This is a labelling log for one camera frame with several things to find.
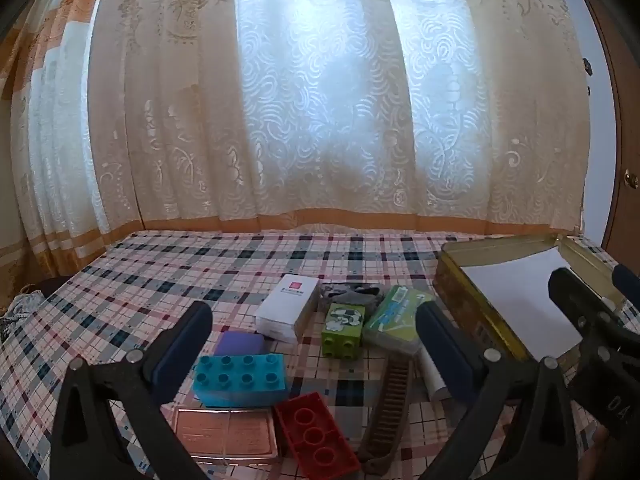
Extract red building block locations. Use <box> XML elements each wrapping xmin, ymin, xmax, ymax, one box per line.
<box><xmin>272</xmin><ymin>392</ymin><xmax>362</xmax><ymax>478</ymax></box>

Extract blue building block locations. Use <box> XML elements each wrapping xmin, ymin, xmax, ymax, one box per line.
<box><xmin>194</xmin><ymin>354</ymin><xmax>289</xmax><ymax>407</ymax></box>

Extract white box with red label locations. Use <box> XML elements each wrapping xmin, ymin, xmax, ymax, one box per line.
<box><xmin>253</xmin><ymin>275</ymin><xmax>321</xmax><ymax>345</ymax></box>

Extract dark patterned cloth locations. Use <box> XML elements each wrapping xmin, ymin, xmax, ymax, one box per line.
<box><xmin>0</xmin><ymin>280</ymin><xmax>66</xmax><ymax>341</ymax></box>

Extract white paper sheet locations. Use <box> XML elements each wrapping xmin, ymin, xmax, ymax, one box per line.
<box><xmin>459</xmin><ymin>252</ymin><xmax>583</xmax><ymax>358</ymax></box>

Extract brown wooden door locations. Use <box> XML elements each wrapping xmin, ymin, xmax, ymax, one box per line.
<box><xmin>580</xmin><ymin>0</ymin><xmax>640</xmax><ymax>281</ymax></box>

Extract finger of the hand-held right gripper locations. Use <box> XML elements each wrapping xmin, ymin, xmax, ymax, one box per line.
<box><xmin>547</xmin><ymin>267</ymin><xmax>623</xmax><ymax>348</ymax></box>
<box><xmin>612</xmin><ymin>263</ymin><xmax>640</xmax><ymax>311</ymax></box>

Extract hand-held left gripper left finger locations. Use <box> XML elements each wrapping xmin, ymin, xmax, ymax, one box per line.
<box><xmin>50</xmin><ymin>301</ymin><xmax>213</xmax><ymax>480</ymax></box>

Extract green printed building block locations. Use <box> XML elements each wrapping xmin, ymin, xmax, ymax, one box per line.
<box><xmin>321</xmin><ymin>303</ymin><xmax>367</xmax><ymax>358</ymax></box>

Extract dark brown block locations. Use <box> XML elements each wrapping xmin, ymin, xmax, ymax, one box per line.
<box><xmin>357</xmin><ymin>352</ymin><xmax>413</xmax><ymax>476</ymax></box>

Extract dark grey lumpy object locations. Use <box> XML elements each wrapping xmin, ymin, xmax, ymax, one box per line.
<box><xmin>319</xmin><ymin>282</ymin><xmax>383</xmax><ymax>311</ymax></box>

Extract copper box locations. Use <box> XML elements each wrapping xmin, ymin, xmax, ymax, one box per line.
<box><xmin>172</xmin><ymin>406</ymin><xmax>288</xmax><ymax>466</ymax></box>

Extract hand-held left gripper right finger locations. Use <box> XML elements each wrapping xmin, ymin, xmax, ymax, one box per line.
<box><xmin>415</xmin><ymin>302</ymin><xmax>593</xmax><ymax>480</ymax></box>

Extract green dental floss box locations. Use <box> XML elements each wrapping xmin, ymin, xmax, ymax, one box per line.
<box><xmin>361</xmin><ymin>285</ymin><xmax>436</xmax><ymax>356</ymax></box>

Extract bronze flower curtain hook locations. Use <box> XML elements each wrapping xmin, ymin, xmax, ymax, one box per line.
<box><xmin>581</xmin><ymin>57</ymin><xmax>596</xmax><ymax>98</ymax></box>

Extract purple block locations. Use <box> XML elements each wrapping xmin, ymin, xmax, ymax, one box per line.
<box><xmin>215</xmin><ymin>331</ymin><xmax>266</xmax><ymax>361</ymax></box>

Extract cream patterned curtain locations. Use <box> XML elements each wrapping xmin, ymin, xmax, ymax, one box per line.
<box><xmin>0</xmin><ymin>0</ymin><xmax>591</xmax><ymax>281</ymax></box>

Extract gold tin box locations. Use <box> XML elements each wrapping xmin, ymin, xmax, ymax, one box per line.
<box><xmin>434</xmin><ymin>234</ymin><xmax>640</xmax><ymax>361</ymax></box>

